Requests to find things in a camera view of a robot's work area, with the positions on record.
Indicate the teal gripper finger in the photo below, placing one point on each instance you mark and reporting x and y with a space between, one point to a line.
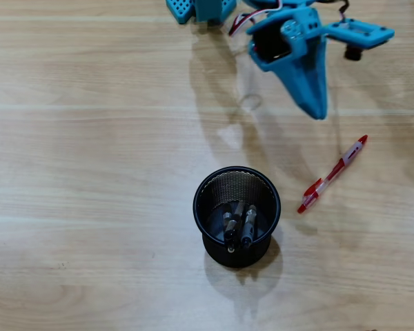
317 51
293 76

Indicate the red and white pen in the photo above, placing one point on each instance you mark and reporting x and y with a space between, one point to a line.
334 172

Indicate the clear pen with gray grip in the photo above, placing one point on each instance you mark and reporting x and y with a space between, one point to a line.
248 225

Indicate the black gel pen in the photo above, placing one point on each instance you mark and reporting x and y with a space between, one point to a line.
228 229

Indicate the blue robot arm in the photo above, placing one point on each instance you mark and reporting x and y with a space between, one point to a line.
262 4

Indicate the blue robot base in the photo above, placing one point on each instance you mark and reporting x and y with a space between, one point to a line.
179 10

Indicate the black mesh pen holder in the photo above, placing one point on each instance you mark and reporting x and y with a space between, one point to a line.
238 186

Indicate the wrist camera on blue mount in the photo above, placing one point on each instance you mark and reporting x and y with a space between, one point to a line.
362 32

